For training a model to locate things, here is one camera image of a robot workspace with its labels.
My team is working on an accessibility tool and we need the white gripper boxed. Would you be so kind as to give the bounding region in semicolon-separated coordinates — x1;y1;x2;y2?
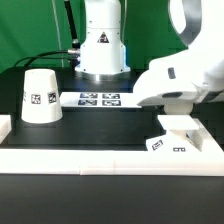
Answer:
133;50;224;106

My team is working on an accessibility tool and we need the white lamp base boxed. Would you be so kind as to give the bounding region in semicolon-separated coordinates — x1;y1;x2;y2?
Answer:
146;115;199;152

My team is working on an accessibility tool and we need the white lamp bulb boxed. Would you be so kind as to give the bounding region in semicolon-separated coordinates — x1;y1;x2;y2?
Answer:
164;104;193;115

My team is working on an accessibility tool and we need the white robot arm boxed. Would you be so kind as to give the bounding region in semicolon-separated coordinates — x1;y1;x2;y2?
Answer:
76;0;224;106

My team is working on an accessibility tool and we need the white lamp shade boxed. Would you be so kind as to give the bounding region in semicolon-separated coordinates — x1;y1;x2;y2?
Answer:
21;69;62;124

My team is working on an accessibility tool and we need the white marker board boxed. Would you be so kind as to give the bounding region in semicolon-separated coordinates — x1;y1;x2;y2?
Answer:
60;92;138;108

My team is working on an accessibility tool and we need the white block left edge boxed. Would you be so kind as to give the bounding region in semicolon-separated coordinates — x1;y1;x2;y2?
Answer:
0;115;12;144

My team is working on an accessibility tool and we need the white L-shaped border frame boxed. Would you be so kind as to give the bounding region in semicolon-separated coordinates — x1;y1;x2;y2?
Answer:
0;117;224;176

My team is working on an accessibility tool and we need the black cable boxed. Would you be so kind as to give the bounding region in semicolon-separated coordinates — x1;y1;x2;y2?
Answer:
13;49;81;68

